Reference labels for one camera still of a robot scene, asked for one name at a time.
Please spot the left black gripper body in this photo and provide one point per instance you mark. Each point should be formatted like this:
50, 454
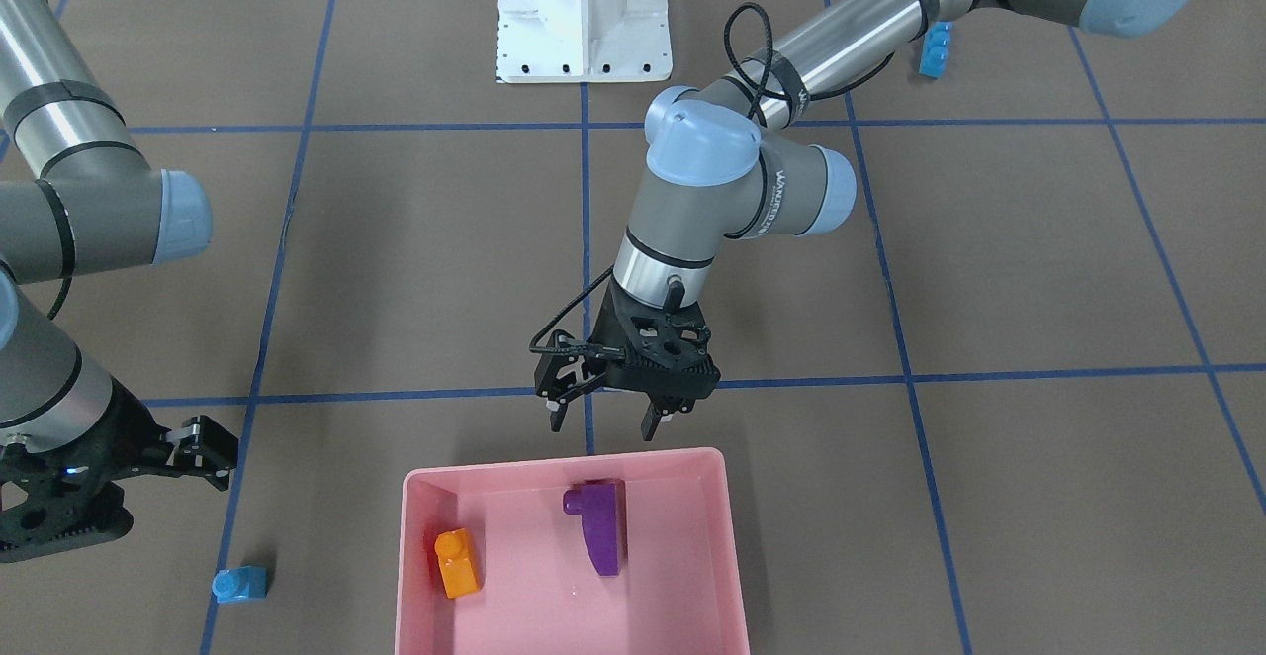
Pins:
602, 327

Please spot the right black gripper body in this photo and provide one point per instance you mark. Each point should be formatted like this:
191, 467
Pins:
138, 435

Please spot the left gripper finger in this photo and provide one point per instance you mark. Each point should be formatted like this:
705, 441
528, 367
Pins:
660, 408
558, 411

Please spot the purple curved toy block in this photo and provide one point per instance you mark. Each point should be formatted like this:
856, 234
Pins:
599, 505

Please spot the orange toy block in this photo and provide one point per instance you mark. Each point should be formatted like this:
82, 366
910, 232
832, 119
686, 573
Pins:
457, 563

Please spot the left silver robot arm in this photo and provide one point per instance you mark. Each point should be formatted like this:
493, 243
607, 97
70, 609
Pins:
717, 168

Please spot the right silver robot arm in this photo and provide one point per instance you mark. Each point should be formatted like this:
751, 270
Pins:
71, 430

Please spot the pink plastic box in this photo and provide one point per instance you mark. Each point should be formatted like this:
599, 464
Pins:
680, 592

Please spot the small blue toy block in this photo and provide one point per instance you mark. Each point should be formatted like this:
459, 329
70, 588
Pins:
237, 585

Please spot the long blue toy block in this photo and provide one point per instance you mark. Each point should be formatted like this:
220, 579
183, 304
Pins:
935, 52

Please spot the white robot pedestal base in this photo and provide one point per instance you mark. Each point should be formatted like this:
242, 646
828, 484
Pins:
583, 41

